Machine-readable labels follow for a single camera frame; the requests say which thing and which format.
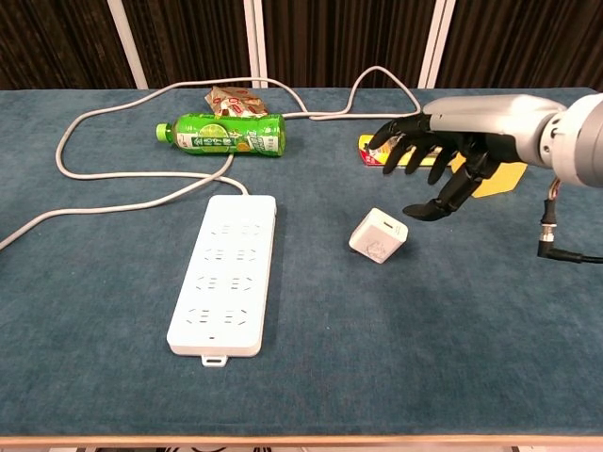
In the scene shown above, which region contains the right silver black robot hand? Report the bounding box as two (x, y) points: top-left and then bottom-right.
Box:
(367, 93), (569, 222)

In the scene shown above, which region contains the white plug adapter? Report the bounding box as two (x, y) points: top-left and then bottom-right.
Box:
(348, 207), (409, 266)

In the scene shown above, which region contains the white power strip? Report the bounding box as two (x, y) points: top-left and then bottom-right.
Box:
(166, 194), (278, 367)

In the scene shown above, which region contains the yellow cube block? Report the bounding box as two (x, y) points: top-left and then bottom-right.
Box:
(449, 153), (528, 199)

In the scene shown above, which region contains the yellow razor blister pack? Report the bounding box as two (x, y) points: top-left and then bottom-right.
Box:
(358, 133), (465, 170)

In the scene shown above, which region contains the teal table mat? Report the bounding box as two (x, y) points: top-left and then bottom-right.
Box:
(0, 87), (603, 438)

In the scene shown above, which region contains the crumpled snack wrapper packet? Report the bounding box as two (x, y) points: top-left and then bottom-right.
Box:
(203, 86), (269, 118)

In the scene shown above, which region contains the green drink bottle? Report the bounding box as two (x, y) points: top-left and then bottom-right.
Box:
(155, 111), (287, 158)

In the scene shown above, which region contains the white partition frame post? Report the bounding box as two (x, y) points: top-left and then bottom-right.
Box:
(417, 0), (457, 89)
(243, 0), (269, 89)
(106, 0), (150, 89)

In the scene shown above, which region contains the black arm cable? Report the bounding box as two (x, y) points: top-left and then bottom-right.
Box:
(536, 176), (603, 265)

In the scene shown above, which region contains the white power cord with plug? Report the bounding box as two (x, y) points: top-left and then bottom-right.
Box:
(0, 65), (423, 251)

